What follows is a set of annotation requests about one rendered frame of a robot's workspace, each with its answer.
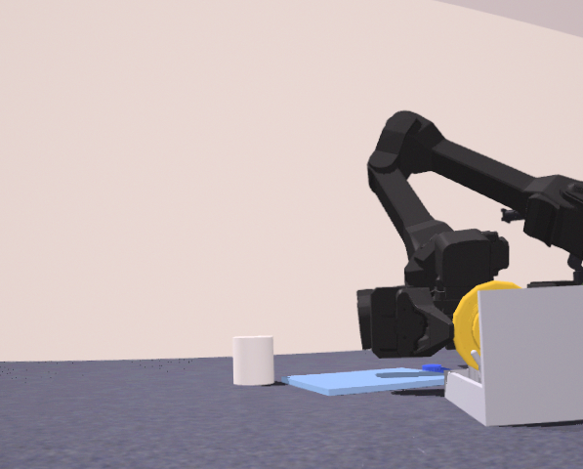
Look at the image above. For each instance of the light blue flat mat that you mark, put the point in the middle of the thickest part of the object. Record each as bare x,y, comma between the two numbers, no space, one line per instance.
347,383

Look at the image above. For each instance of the yellow round plate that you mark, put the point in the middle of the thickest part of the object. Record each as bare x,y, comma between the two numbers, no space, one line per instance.
466,321

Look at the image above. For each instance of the white cylinder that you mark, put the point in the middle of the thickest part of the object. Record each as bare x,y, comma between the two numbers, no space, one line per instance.
253,360

